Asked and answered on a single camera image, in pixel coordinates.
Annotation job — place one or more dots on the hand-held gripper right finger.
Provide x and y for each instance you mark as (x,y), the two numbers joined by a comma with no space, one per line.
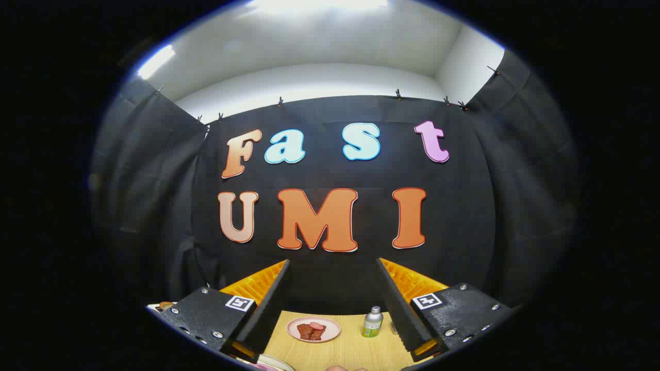
(399,309)

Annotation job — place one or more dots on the red sausage slice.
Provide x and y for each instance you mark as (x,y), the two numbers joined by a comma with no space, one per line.
(316,325)

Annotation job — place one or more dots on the white round plate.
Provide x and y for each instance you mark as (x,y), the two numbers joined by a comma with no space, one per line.
(277,361)

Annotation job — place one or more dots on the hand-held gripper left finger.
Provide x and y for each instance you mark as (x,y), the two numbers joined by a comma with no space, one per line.
(268,314)

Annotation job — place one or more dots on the brown meat pieces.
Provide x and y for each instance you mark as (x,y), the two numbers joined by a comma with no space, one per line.
(305,333)

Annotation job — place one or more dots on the pink plate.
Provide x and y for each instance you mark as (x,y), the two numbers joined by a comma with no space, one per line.
(331,327)

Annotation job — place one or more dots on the ceiling light panel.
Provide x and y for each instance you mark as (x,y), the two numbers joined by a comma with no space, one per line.
(314,4)
(154,62)

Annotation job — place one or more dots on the green label metal bottle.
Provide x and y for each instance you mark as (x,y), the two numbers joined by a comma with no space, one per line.
(372,324)

